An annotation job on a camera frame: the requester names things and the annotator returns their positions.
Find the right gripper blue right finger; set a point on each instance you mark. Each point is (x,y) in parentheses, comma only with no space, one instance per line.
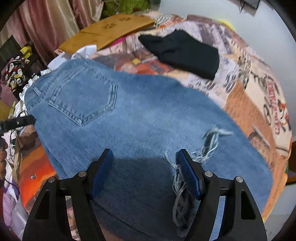
(241,218)

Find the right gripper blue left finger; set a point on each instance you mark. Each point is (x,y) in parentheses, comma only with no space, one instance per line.
(48,218)

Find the green patterned storage box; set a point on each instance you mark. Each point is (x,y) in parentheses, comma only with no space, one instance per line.
(124,7)

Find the left hand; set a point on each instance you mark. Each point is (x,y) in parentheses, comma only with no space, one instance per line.
(3,155)

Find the wooden lap desk board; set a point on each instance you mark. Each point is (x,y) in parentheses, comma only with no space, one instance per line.
(104,32)

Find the yellow curved pillow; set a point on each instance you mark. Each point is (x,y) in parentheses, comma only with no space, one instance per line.
(227,23)

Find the black folded garment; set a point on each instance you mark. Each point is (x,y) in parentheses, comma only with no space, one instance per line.
(182,51)

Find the striped pink gold curtain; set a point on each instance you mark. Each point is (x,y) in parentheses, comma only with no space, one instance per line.
(50,23)

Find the white crumpled cloth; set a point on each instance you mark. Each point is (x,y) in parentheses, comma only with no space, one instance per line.
(83,53)

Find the printed patchwork bed cover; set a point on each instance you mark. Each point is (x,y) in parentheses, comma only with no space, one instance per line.
(244,87)

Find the blue denim jeans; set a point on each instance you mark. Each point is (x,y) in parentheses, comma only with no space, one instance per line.
(84,107)

